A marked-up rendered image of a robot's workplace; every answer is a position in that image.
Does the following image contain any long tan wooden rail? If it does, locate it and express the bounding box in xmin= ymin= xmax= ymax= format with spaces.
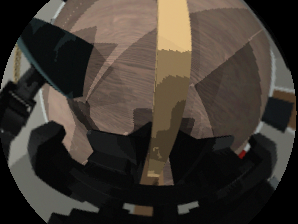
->
xmin=148 ymin=0 xmax=192 ymax=177

